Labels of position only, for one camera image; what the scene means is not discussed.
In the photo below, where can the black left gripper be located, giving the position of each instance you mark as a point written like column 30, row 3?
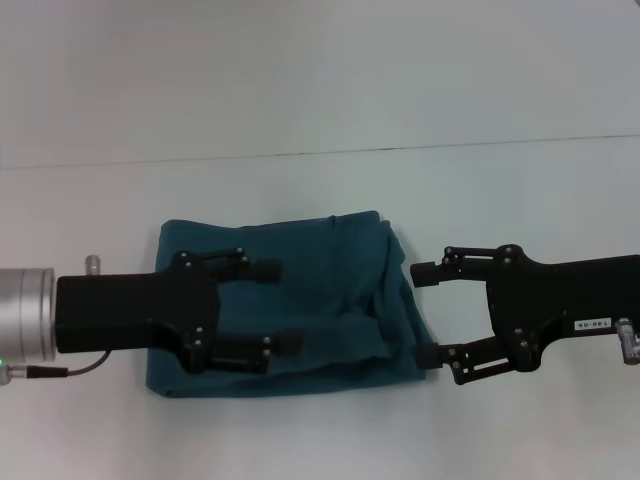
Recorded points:
column 140, row 310

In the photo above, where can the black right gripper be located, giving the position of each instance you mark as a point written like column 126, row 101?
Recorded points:
column 565, row 300

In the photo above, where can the teal blue FREE t-shirt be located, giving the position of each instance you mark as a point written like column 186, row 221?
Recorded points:
column 320, row 300

